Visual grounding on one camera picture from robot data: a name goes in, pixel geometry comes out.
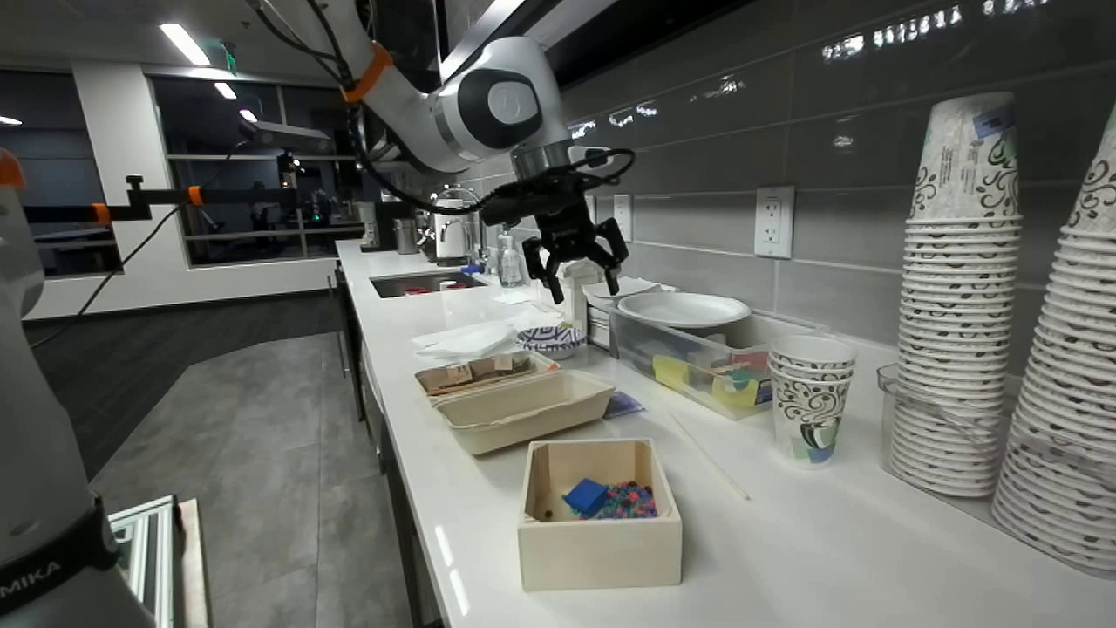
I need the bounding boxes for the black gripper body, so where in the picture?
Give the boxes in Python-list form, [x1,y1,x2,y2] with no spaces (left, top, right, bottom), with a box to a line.
[525,163,611,259]

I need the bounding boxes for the thin wooden stirrer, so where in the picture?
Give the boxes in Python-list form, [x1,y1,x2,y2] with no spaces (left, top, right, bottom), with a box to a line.
[666,416,757,509]

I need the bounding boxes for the blue patterned bowl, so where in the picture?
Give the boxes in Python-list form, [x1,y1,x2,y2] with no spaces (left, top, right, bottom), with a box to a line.
[516,325,591,363]

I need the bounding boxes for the white plate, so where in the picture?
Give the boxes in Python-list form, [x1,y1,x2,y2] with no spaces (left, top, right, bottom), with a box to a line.
[611,288,753,335]

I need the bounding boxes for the white electric kettle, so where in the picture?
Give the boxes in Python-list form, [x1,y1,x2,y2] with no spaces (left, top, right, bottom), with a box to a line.
[430,190,475,266]

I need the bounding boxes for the clear plastic container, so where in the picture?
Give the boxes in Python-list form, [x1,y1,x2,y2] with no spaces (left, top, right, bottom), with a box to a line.
[586,288,779,426]

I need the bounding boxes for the white tissue paper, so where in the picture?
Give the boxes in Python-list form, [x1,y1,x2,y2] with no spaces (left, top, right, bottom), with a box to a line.
[410,318,525,368]

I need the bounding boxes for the counter sink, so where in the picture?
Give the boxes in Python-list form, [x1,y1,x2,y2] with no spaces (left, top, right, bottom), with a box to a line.
[370,268,484,299]

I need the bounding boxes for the yellow paper pads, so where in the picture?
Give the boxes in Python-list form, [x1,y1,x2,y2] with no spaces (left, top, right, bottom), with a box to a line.
[650,351,699,393]

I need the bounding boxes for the silver coffee machine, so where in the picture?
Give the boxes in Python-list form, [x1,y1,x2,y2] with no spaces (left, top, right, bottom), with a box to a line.
[360,192,421,259]

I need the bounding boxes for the wooden tray with snacks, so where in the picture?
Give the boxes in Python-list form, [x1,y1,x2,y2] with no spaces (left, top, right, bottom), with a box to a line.
[410,350,620,462]

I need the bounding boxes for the colourful packets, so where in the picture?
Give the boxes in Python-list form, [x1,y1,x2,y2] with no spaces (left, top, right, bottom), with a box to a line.
[703,368,774,416]

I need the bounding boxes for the blue block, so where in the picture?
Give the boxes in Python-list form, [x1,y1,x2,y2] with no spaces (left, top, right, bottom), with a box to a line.
[561,475,611,519]

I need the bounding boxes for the patterned paper cup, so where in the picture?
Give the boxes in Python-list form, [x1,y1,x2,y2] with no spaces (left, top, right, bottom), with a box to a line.
[768,327,863,468]

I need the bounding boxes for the colourful beads pile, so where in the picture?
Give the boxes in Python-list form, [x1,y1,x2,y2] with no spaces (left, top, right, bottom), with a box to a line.
[598,477,664,522]

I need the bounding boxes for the square wooden box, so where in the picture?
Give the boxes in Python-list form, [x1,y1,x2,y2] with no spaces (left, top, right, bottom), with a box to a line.
[516,433,688,593]

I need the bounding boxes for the clear plastic cup sleeve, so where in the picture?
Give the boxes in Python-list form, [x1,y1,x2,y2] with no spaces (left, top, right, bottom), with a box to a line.
[872,358,936,485]

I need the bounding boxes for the large window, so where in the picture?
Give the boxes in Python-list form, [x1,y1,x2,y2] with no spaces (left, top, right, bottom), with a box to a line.
[146,75,363,268]

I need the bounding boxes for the tall patterned cup stack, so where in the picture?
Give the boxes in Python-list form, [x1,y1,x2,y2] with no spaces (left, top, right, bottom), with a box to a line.
[886,91,1025,502]
[988,102,1116,578]

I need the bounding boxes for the black clamp stand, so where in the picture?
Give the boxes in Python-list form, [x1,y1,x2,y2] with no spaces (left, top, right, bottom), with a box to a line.
[86,172,220,230]

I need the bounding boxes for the ceiling light strip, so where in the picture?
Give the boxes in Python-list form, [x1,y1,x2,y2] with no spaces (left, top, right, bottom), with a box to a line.
[157,16,215,69]

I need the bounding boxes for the metal framed cart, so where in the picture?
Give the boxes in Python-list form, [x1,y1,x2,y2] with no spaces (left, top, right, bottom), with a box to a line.
[106,492,215,628]

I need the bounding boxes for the white wall outlet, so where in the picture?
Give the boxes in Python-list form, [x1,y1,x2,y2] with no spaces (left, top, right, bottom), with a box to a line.
[751,186,797,261]

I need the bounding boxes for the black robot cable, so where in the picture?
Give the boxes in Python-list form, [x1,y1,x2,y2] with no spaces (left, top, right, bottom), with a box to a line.
[248,0,642,220]

